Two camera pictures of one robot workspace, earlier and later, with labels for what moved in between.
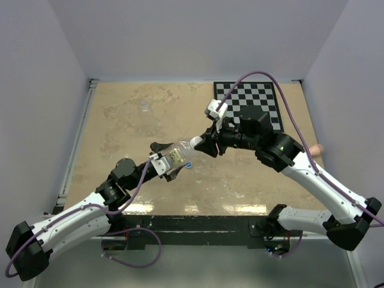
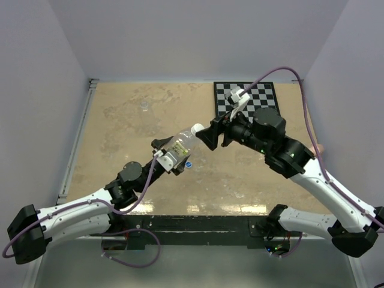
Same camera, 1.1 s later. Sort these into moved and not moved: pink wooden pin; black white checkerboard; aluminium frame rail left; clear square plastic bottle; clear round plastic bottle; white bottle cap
Moved: clear square plastic bottle; white bottle cap
Not moved: aluminium frame rail left; clear round plastic bottle; black white checkerboard; pink wooden pin
